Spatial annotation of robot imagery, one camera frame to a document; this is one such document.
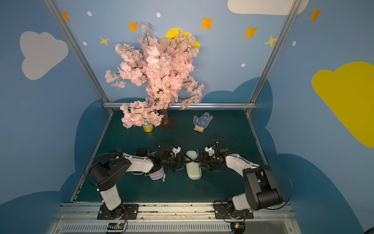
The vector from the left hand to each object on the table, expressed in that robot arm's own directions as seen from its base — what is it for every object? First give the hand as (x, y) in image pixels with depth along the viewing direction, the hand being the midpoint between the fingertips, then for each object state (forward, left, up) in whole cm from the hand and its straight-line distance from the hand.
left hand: (191, 162), depth 86 cm
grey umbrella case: (-8, +20, -3) cm, 22 cm away
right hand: (0, -5, 0) cm, 5 cm away
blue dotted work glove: (+37, -9, -7) cm, 39 cm away
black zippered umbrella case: (+7, +32, -3) cm, 33 cm away
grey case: (-4, -1, -2) cm, 5 cm away
